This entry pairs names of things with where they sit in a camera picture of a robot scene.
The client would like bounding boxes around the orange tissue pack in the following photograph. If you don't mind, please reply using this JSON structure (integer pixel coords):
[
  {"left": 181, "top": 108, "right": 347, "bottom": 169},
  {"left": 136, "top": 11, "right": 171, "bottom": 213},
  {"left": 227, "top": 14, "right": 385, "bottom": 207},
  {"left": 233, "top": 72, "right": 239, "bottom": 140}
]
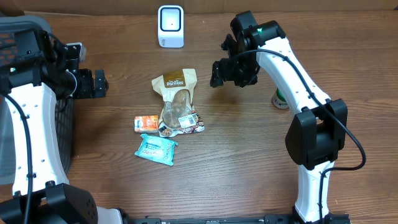
[{"left": 134, "top": 115, "right": 159, "bottom": 133}]

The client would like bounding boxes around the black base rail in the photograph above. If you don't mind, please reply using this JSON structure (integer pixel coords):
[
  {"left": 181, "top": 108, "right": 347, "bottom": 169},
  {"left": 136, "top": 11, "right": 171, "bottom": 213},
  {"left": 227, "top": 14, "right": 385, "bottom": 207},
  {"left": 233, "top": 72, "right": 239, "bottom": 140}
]
[{"left": 124, "top": 213, "right": 352, "bottom": 224}]

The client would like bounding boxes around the white barcode scanner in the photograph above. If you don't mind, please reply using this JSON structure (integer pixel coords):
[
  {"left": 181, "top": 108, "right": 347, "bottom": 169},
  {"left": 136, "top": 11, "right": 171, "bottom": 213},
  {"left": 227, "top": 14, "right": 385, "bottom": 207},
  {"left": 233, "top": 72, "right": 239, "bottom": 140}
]
[{"left": 157, "top": 5, "right": 184, "bottom": 48}]

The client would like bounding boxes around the brown mushroom snack bag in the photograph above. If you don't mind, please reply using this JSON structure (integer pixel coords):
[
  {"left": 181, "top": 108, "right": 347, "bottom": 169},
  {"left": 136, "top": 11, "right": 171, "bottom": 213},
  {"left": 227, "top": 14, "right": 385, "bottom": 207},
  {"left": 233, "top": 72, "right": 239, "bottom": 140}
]
[{"left": 152, "top": 68, "right": 205, "bottom": 138}]

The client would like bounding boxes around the teal wet wipes pack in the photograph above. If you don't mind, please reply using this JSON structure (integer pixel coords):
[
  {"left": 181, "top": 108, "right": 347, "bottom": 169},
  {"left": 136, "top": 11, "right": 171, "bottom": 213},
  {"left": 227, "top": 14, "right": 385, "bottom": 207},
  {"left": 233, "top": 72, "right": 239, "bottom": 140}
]
[{"left": 134, "top": 134, "right": 178, "bottom": 166}]

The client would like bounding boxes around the black mesh basket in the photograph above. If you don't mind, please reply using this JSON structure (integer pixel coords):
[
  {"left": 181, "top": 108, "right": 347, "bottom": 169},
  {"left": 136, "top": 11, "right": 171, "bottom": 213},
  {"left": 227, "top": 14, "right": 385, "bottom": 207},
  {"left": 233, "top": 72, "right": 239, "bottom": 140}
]
[{"left": 1, "top": 16, "right": 74, "bottom": 194}]

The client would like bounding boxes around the green lid jar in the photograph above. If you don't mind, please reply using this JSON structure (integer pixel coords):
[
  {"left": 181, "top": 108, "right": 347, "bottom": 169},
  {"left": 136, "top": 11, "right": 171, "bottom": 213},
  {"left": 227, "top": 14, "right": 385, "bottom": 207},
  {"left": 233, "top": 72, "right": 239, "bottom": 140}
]
[{"left": 272, "top": 88, "right": 289, "bottom": 110}]

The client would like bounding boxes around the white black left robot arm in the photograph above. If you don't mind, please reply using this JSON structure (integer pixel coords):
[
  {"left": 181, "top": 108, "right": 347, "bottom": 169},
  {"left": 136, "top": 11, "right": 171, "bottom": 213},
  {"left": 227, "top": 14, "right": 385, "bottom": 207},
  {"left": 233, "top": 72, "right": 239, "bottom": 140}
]
[{"left": 1, "top": 29, "right": 129, "bottom": 223}]

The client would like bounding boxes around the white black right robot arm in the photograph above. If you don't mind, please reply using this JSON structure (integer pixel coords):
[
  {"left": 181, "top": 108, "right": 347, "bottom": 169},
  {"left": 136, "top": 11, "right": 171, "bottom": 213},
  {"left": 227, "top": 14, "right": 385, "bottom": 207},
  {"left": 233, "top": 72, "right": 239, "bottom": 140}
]
[{"left": 210, "top": 11, "right": 350, "bottom": 223}]

